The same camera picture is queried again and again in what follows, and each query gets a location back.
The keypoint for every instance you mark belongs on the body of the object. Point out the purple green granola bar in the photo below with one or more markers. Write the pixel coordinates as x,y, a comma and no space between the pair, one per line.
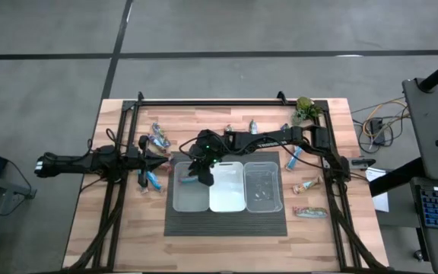
284,126
161,134

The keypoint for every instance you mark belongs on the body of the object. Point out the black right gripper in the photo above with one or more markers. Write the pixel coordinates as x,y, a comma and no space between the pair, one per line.
205,150

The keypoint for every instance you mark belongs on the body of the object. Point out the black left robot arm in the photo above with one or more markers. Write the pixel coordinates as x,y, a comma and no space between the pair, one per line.
74,163

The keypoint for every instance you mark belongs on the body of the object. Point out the blue purple granola bar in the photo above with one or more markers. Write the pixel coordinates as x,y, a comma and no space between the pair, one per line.
186,179

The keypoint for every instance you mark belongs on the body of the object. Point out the grey plastic bin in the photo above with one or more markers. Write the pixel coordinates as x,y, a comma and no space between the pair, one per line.
190,198

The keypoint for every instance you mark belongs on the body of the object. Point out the white paper sheet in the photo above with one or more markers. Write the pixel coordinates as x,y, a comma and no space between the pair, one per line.
379,190

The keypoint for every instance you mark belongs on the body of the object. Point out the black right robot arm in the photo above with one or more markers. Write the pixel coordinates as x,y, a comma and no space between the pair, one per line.
268,142

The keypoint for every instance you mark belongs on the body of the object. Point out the black power brick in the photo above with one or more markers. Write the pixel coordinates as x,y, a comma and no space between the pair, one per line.
375,127

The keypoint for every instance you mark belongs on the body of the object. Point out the black diagonal support bar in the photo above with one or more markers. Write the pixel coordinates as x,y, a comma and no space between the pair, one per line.
394,178

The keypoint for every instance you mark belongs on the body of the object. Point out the orange cream granola bar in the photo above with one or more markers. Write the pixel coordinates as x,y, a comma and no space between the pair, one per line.
307,184

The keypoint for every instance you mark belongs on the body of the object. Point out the clear plastic bin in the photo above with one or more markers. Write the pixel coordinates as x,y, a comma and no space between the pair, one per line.
262,179

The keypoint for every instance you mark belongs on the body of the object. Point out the green orange granola bar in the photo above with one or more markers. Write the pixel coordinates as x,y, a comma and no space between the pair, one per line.
310,212

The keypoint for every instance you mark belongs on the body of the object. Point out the black frame clamp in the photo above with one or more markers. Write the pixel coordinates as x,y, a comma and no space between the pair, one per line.
362,162

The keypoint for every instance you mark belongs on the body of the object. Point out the dark grey desk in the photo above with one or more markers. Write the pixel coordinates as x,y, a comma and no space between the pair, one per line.
428,125

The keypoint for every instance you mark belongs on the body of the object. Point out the black caster wheel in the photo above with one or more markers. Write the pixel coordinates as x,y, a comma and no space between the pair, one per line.
418,254

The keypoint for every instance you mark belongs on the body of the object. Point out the black aluminium table frame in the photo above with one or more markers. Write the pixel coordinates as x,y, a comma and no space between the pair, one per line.
165,102

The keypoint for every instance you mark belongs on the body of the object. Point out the green silver granola bar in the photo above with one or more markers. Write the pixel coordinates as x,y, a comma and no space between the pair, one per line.
253,126

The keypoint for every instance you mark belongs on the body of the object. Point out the white plastic bin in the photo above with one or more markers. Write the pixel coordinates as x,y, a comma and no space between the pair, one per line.
226,190

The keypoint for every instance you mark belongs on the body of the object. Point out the blue denim garment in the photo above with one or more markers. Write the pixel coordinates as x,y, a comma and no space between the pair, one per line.
151,139

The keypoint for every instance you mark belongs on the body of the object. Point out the small potted succulent plant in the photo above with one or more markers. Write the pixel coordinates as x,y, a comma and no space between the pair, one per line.
305,110

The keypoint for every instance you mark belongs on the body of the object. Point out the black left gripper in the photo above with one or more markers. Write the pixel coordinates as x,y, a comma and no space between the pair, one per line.
140,161

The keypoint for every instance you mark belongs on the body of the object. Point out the dark woven placemat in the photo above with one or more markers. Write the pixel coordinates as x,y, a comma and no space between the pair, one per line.
223,224

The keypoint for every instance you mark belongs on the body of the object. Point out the light blue granola bar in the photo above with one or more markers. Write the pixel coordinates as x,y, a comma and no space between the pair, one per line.
143,190
294,160
153,180

